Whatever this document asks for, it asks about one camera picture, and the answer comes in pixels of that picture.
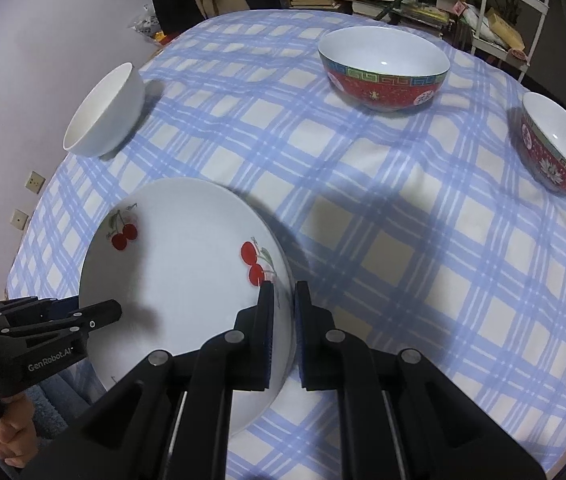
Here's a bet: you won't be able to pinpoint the yellow box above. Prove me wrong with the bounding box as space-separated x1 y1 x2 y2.
484 6 524 49

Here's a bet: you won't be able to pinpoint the plain white bowl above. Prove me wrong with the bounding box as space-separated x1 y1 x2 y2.
63 62 146 160

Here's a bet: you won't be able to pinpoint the person's left hand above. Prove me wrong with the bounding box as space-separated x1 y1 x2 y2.
0 394 38 468

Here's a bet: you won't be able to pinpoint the red bowl with inside mark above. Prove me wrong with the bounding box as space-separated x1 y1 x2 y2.
520 91 566 196

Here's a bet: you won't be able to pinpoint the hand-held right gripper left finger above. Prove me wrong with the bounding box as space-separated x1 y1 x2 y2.
18 281 274 480

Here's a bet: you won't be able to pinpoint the blue checkered bed sheet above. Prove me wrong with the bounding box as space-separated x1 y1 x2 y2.
5 7 566 480

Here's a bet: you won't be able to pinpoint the printed plastic bag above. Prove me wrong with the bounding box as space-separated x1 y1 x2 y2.
129 4 164 37

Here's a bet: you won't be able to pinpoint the light blue fluffy blanket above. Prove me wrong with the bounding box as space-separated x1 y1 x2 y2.
28 372 108 411

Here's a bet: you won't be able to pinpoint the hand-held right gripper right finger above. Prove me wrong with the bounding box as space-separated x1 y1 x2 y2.
295 281 548 480

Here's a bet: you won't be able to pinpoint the red patterned bowl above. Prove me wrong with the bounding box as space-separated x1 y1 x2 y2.
318 26 451 113

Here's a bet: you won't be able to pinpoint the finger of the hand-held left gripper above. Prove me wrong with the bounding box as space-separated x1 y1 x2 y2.
0 297 124 347

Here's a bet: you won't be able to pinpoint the white cherry print plate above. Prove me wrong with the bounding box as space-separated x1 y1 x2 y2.
78 177 294 441

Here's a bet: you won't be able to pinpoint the white trolley cart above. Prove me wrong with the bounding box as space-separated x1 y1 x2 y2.
469 0 550 84

